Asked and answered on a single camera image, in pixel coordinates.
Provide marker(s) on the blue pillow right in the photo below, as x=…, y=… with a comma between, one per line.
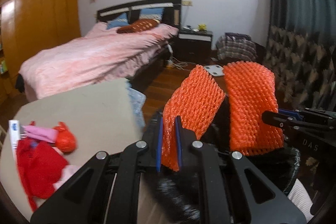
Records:
x=152, y=13

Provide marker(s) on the orange foam net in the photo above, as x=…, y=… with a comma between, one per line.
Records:
x=196, y=101
x=251, y=92

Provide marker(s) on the dark nightstand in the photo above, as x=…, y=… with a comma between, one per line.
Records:
x=194, y=47

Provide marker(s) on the white blue box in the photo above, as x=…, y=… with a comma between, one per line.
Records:
x=15, y=136

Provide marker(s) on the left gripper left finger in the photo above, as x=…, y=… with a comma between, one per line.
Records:
x=106, y=188

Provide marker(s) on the blue pillow left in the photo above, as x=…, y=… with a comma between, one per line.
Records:
x=119, y=21

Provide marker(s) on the pink bed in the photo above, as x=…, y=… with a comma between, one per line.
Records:
x=102, y=55

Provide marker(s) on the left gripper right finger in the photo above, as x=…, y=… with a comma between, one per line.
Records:
x=231, y=188

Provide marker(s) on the dark patterned curtain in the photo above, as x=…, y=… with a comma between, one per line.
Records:
x=300, y=51

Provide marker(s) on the red cloth bag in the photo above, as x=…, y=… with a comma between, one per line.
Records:
x=39, y=168

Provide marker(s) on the red plastic bag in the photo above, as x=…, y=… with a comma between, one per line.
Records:
x=65, y=139

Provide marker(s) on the pink foam net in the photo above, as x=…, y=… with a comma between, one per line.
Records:
x=40, y=133

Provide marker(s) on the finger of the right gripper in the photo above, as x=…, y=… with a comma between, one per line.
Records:
x=313, y=125
x=307, y=111

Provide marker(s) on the dark headboard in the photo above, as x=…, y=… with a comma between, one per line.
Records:
x=171, y=11

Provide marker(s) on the wooden wardrobe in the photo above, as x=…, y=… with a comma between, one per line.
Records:
x=29, y=26

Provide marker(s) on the brown dotted pillow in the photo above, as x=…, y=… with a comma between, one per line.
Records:
x=139, y=26

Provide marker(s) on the plaid bag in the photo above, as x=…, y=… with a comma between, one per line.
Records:
x=236, y=46

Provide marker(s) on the white bathroom scale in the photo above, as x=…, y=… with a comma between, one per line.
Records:
x=214, y=70

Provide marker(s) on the blue pillow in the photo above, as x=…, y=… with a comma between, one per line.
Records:
x=119, y=21
x=152, y=13

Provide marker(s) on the yellow toy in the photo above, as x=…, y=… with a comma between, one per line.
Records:
x=202, y=27

